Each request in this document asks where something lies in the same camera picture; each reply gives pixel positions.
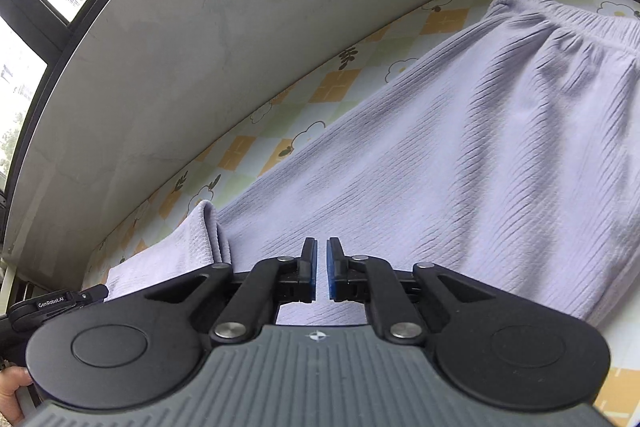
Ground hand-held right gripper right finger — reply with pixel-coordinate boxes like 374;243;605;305
326;237;497;348

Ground person's left hand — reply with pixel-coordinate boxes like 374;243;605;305
0;366;34;426

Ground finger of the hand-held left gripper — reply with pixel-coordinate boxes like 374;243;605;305
77;284;110;306

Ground light lavender ribbed pants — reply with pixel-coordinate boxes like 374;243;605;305
102;0;640;333

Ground floral checkered tablecloth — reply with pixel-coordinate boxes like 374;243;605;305
82;0;640;427

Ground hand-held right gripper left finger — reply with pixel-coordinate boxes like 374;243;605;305
141;237;319;348

